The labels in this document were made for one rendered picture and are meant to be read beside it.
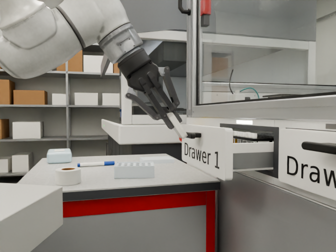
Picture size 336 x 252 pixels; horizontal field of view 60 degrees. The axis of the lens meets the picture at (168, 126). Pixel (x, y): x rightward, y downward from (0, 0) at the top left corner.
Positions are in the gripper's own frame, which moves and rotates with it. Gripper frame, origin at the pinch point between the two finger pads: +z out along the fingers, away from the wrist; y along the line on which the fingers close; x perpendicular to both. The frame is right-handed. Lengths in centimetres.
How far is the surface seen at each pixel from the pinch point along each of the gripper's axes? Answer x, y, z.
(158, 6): 80, 46, -40
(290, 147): -20.8, 11.8, 12.8
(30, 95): 376, -63, -80
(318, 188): -28.1, 8.2, 17.9
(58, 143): 416, -78, -3
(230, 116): 7.0, 16.5, 8.8
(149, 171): 18.8, -10.8, 10.5
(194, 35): 39, 35, -16
